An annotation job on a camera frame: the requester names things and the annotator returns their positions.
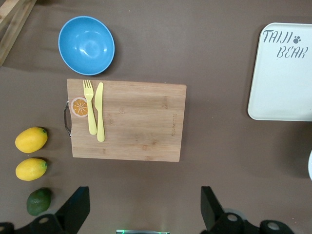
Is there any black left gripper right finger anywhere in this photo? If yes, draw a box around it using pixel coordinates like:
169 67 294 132
200 186 255 234

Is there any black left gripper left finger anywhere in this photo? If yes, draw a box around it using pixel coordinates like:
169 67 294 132
17 186 90 234

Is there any white round plate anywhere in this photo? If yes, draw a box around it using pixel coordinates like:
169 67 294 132
307 150 312 181

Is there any dark green avocado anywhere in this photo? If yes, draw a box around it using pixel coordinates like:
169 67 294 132
26 187 53 216

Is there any yellow lemon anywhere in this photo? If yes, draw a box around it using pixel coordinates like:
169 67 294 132
15 157 48 182
15 127 48 154

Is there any yellow plastic fork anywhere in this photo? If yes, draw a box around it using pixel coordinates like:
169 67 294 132
82 79 98 136

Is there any orange slice toy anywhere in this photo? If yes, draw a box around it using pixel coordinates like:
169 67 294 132
71 97 89 118

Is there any yellow plastic knife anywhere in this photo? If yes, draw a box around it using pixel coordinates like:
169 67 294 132
94 82 106 143

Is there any wooden cutting board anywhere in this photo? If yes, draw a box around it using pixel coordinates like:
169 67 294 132
63 78 188 162

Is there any cream tray with bear print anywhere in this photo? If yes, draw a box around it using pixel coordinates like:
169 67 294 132
247 22 312 122

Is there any blue bowl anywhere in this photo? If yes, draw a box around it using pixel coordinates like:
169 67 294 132
58 16 116 76

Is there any wooden peg rack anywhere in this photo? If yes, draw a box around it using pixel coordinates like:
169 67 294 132
0 0 37 67

